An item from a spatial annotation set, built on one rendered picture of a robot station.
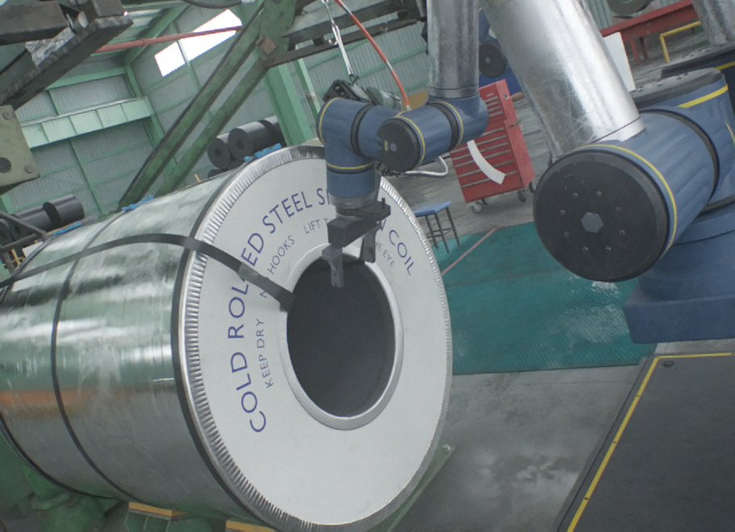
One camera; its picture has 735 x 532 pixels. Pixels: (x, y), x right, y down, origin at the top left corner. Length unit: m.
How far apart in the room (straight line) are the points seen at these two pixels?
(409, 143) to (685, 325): 0.59
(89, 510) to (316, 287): 1.65
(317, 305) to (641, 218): 1.65
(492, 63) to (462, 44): 0.63
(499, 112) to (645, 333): 5.73
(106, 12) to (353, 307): 1.37
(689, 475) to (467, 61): 1.07
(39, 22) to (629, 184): 1.00
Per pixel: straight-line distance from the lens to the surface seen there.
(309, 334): 2.49
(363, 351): 2.31
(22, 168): 1.13
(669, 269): 1.28
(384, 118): 1.30
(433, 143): 1.29
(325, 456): 1.96
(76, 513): 3.39
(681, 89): 1.20
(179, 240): 1.70
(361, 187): 1.40
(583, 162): 0.94
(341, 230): 1.43
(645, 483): 1.75
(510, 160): 6.87
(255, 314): 1.78
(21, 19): 1.30
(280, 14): 2.91
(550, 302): 3.98
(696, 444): 1.85
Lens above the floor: 1.37
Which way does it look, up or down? 11 degrees down
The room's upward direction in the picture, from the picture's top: 21 degrees counter-clockwise
